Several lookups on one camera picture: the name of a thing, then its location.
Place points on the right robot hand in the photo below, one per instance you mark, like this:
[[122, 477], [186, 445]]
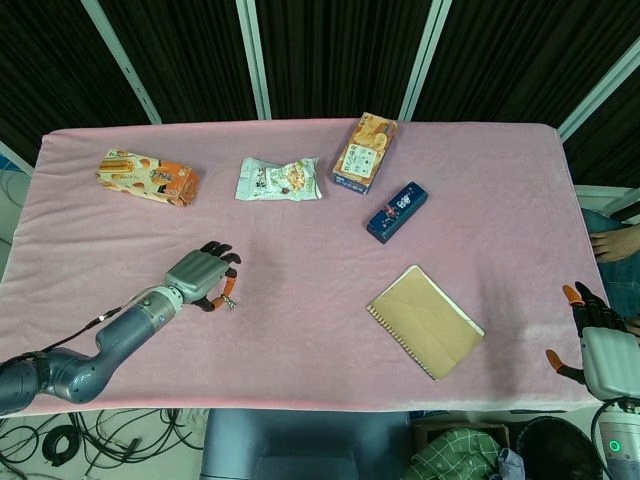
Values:
[[607, 360]]

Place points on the bystander bare hand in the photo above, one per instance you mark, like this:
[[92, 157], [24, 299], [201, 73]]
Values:
[[633, 327], [610, 246]]

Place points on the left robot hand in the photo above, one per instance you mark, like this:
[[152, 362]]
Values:
[[197, 272]]

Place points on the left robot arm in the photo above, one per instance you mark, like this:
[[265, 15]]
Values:
[[125, 330]]

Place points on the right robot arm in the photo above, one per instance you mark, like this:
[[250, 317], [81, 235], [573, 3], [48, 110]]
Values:
[[620, 445]]

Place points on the blue jeans leg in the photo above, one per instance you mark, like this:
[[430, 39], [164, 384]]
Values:
[[620, 285]]

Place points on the black pleated curtain panel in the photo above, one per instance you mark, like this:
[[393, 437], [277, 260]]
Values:
[[610, 145], [515, 55], [340, 55], [50, 70], [185, 55]]

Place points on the black round bin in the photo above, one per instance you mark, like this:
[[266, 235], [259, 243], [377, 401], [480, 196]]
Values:
[[550, 445]]

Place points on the orange biscuit box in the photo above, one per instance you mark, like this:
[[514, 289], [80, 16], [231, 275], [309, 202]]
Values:
[[145, 177]]

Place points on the white nut snack bag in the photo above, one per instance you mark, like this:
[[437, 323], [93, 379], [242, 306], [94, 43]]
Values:
[[275, 180]]

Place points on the brown cardboard box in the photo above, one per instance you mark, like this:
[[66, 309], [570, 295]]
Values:
[[492, 430]]

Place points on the light blue cloth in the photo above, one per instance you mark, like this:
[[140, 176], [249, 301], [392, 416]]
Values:
[[512, 465]]

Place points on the pink table cloth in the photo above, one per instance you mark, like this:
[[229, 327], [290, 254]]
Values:
[[320, 350]]

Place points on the green plaid cloth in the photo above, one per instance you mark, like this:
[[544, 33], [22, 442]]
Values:
[[450, 455]]

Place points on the brown spiral notebook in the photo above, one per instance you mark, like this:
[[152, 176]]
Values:
[[425, 320]]

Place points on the blue and orange cracker box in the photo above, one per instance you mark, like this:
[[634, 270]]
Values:
[[362, 155]]

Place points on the dark blue long box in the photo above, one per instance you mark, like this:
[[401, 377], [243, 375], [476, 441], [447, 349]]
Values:
[[397, 212]]

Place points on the white metal frame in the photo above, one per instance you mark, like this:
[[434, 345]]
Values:
[[600, 197]]

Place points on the white partition post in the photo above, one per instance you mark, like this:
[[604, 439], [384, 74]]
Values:
[[600, 90], [427, 60], [125, 65], [255, 60], [15, 155]]

